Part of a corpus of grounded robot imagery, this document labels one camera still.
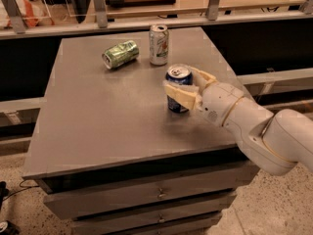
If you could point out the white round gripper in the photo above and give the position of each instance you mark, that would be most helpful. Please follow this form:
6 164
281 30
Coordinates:
219 102

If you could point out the blue pepsi can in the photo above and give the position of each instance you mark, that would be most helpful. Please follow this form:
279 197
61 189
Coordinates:
181 74

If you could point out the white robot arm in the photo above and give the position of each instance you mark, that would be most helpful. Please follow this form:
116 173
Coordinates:
274 142

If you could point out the white upright soda can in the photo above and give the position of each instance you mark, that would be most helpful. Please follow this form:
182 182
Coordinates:
159 37

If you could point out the green crushed soda can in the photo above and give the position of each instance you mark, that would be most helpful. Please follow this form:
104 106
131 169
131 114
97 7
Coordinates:
120 54

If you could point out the grey drawer cabinet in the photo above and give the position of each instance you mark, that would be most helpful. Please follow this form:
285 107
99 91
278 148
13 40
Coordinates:
98 126

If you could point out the middle grey drawer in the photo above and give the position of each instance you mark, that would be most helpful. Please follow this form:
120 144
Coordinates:
165 212

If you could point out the grey drawer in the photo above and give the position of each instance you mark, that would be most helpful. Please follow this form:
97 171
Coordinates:
146 190
165 212
176 226

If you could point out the bottom grey drawer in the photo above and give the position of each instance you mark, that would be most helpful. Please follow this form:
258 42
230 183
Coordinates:
176 226

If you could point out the top grey drawer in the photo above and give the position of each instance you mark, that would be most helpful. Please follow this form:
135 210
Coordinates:
146 190

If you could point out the orange white bag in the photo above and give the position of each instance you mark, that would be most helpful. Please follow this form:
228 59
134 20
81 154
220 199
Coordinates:
32 15

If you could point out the grey metal railing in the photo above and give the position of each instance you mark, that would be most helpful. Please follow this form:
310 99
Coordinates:
101 18

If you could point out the dark object on floor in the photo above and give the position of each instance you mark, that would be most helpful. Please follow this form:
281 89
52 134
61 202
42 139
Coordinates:
8 228

